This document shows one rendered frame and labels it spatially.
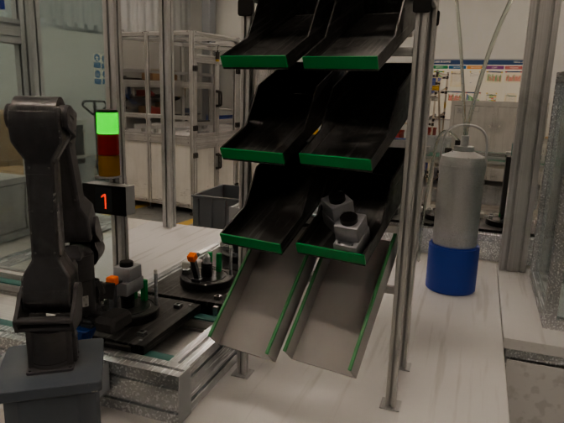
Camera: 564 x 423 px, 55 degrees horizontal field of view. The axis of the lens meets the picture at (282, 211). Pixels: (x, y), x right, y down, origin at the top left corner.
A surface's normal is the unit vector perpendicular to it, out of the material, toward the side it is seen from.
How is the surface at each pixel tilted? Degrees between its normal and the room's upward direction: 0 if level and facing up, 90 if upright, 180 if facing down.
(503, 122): 90
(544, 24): 90
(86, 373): 0
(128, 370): 90
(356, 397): 0
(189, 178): 90
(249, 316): 45
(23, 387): 0
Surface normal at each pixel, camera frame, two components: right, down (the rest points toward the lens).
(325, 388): 0.03, -0.97
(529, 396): -0.34, 0.20
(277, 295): -0.33, -0.56
